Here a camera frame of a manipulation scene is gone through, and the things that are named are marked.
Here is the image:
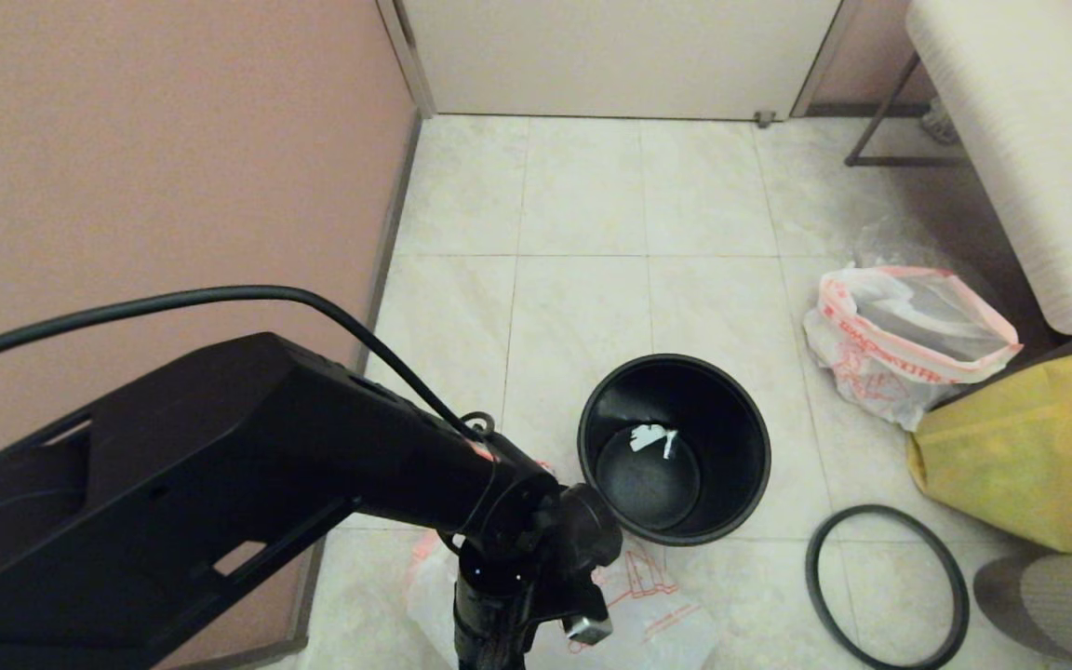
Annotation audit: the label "used white red-print trash bag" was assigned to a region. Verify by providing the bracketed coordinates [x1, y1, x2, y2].
[803, 265, 1025, 432]

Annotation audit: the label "clear plastic bag dark contents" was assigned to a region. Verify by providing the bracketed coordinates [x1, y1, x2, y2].
[848, 219, 1002, 280]

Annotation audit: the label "small clear plastic item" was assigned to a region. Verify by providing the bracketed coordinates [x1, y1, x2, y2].
[922, 98, 960, 148]

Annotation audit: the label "beige door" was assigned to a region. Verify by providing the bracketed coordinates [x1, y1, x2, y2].
[401, 0, 844, 122]

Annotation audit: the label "dark metal table frame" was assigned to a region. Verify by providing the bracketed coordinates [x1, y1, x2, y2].
[843, 51, 974, 170]

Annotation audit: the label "white paper scrap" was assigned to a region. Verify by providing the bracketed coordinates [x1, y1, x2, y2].
[629, 423, 681, 460]

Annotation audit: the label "left wrist camera black cylinder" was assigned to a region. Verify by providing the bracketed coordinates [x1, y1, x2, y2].
[555, 482, 624, 578]

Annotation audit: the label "black bin retaining ring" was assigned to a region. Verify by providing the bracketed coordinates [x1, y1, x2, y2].
[804, 504, 971, 670]

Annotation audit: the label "yellow fabric tote bag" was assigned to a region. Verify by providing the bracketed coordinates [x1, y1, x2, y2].
[905, 342, 1072, 555]

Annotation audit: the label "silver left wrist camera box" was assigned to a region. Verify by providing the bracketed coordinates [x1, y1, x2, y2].
[564, 610, 614, 647]

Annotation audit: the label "black round trash bin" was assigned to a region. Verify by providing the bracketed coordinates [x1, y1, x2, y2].
[577, 354, 772, 547]

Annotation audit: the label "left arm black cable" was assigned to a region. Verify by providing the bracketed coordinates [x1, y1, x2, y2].
[0, 285, 496, 444]

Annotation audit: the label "white wood-grain table top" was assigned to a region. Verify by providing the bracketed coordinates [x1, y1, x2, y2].
[904, 0, 1072, 336]

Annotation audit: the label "white cartoon-print plastic bag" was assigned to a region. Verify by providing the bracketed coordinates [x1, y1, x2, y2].
[406, 456, 719, 670]

